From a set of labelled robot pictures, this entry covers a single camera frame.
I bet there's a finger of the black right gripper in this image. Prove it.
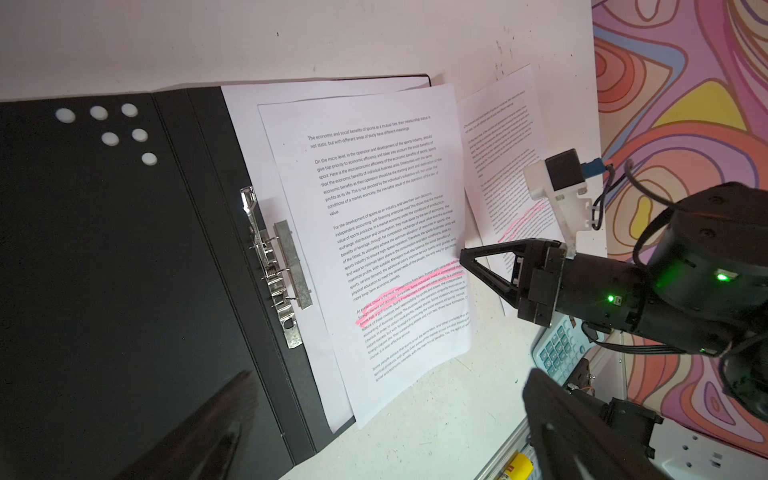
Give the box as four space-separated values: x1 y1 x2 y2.
459 240 528 303

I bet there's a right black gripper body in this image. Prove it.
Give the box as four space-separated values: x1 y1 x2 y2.
515 239 653 336

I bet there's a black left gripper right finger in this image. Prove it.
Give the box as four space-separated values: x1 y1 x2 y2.
523 369 666 479

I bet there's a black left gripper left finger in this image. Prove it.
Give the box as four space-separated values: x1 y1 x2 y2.
116 371 258 479

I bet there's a black file folder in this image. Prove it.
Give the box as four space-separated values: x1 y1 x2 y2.
1 83 355 479

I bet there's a metal folder clip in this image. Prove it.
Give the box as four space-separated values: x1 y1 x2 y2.
240 186 313 349

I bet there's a green highlighted printed paper sheet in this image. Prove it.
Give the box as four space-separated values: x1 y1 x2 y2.
222 75 431 433

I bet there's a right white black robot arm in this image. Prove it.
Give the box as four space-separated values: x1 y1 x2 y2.
460 182 767 479

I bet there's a yellow label tag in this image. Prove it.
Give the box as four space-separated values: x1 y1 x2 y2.
496 452 534 480

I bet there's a teal calculator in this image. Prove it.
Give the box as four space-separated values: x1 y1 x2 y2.
531 315 593 385

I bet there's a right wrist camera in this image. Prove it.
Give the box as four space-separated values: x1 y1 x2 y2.
523 149 615 238

